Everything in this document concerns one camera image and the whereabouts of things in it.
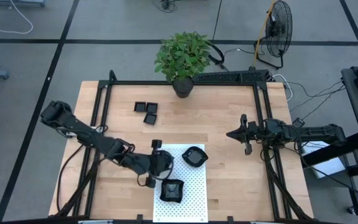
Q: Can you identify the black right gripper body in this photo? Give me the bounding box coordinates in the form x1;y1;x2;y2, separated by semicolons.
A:
240;113;260;156

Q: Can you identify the black aluminium rig frame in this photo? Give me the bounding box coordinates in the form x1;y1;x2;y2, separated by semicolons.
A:
48;69;315;223

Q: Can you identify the black leaf-shaped plate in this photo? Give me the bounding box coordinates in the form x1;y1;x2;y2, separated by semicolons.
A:
181;146;209;168

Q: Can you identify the green leafy plant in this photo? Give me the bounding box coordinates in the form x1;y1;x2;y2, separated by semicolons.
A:
154;30;212;84

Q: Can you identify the yellow hanging cord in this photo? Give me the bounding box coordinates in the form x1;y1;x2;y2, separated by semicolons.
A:
252;0;276;69

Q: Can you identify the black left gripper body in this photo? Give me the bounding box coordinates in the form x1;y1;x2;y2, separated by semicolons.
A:
146;139;167;188

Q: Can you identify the white flat box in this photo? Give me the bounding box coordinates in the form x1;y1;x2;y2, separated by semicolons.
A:
299;136;347;179

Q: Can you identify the black vented controller box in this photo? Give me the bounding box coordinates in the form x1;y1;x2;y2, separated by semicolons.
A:
193;69;270;85

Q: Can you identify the black floor fan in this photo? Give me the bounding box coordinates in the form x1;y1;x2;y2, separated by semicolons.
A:
253;0;294;70

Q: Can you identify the black wavy square plate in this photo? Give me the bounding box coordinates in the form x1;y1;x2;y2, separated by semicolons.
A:
159;178;186;204

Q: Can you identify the white power cable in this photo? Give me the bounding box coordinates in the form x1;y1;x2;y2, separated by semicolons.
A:
271;73;294;102

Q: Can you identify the black plant pot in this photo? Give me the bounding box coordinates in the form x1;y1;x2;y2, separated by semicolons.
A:
172;77;195;99

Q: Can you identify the white perforated metal shelf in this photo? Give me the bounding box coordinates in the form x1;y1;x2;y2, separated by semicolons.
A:
152;142;209;223

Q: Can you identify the white floor cable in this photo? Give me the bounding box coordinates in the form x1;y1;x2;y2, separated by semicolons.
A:
0;0;34;35

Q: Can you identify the grey metal base bar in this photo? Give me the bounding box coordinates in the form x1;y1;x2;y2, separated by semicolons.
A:
0;0;46;7

